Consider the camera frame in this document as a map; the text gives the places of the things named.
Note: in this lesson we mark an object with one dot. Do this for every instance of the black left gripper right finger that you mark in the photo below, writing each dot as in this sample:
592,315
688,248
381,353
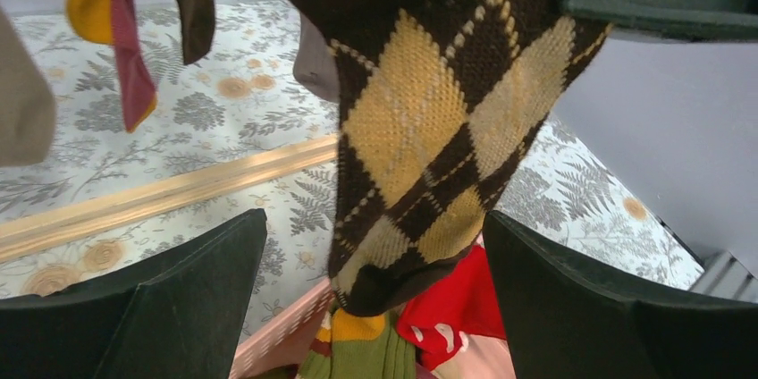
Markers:
568,315

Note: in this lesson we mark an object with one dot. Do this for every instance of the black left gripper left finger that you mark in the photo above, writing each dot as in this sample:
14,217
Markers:
177,314

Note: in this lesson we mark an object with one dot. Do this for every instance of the red bear sock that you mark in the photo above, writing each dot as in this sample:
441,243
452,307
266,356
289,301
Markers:
464,303

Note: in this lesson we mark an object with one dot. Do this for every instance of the argyle brown sock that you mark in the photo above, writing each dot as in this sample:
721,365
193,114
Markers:
440,100

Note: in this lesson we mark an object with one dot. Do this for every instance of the grey sock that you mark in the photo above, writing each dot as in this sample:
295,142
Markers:
28,109
314,67

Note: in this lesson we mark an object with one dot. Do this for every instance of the pink plastic basket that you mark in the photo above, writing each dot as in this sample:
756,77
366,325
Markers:
285,341

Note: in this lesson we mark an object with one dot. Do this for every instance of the dark brown sock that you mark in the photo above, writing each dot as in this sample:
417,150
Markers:
198,23

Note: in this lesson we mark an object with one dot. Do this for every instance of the wooden clothes rack frame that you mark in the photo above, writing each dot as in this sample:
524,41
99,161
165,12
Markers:
33,233

